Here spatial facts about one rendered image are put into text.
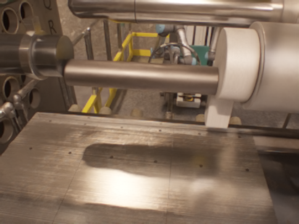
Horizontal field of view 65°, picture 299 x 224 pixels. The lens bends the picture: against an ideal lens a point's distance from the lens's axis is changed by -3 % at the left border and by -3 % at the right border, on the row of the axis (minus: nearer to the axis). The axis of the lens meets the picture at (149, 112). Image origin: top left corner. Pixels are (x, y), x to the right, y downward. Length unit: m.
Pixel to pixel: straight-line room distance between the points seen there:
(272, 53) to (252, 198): 0.51
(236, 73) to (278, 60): 0.10
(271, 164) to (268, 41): 0.63
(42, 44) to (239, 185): 0.79
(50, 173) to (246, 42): 0.79
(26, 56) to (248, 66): 0.58
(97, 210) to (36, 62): 0.49
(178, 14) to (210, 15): 0.11
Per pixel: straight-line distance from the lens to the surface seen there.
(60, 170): 0.98
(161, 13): 0.94
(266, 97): 0.65
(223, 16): 0.95
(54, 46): 0.73
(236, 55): 0.62
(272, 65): 0.62
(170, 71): 0.69
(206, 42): 2.75
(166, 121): 1.09
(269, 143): 1.14
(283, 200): 1.03
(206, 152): 1.01
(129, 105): 2.86
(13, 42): 0.80
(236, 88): 0.64
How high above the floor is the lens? 1.64
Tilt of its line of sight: 37 degrees down
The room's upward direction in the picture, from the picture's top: straight up
